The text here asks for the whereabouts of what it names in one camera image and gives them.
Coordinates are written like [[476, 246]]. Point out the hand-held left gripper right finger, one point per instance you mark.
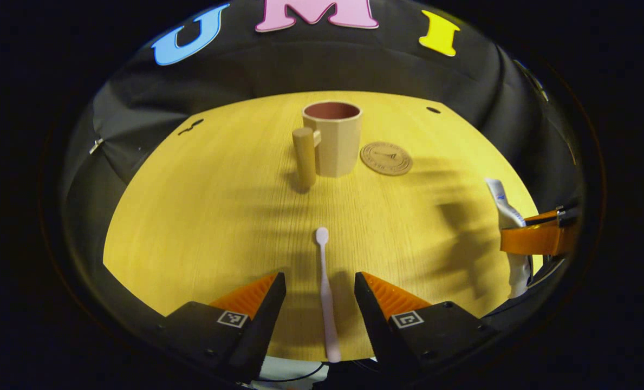
[[373, 319]]

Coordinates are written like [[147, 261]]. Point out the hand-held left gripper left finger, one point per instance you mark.
[[262, 325]]

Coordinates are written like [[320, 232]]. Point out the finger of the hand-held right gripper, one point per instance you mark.
[[538, 241], [566, 215]]

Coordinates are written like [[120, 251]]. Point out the white toothpaste tube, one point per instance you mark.
[[503, 203]]

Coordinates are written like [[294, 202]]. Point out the round brown coaster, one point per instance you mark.
[[386, 158]]

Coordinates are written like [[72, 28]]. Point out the beige cup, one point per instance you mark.
[[340, 143]]

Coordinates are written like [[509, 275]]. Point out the white garment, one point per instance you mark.
[[278, 371]]

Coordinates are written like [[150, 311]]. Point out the silver backdrop clip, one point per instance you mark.
[[95, 145]]

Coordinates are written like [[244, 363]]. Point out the black backdrop cloth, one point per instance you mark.
[[278, 65]]

